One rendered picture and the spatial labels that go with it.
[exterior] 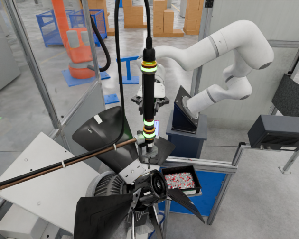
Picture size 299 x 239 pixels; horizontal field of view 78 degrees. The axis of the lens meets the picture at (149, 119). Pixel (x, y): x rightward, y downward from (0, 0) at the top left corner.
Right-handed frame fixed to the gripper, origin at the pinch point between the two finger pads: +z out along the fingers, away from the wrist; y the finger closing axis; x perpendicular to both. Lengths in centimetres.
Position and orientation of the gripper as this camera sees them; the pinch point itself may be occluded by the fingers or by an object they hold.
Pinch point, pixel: (148, 108)
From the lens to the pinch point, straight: 61.9
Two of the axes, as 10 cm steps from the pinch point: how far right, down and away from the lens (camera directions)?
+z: -1.2, 6.0, -7.9
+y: -9.9, -0.7, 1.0
